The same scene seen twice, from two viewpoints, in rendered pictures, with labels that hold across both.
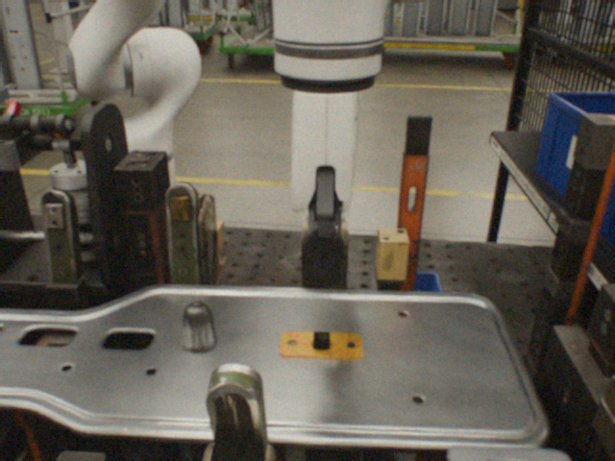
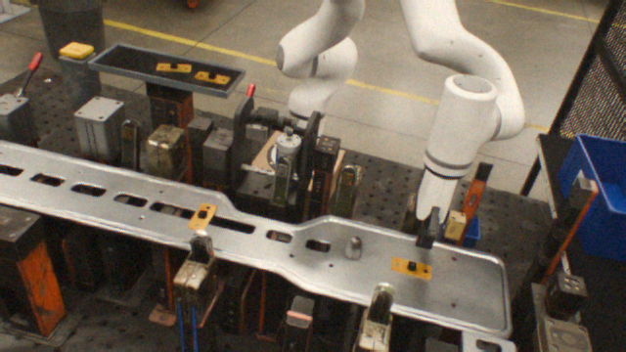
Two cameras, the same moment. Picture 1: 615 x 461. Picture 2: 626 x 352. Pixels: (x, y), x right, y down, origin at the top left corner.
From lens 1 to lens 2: 0.54 m
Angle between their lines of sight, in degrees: 11
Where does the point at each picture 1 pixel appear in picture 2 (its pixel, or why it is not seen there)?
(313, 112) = (436, 186)
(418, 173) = (478, 189)
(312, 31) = (445, 157)
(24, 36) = not seen: outside the picture
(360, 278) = not seen: hidden behind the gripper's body
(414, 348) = (456, 279)
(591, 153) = (575, 200)
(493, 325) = (499, 275)
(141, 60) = (324, 60)
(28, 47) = not seen: outside the picture
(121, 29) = (320, 48)
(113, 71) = (306, 66)
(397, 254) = (458, 227)
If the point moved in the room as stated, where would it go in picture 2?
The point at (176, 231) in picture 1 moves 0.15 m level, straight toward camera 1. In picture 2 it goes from (342, 189) to (351, 235)
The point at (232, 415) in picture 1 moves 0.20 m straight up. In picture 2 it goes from (381, 301) to (406, 216)
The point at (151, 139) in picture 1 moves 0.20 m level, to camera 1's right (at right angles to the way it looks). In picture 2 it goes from (318, 105) to (385, 117)
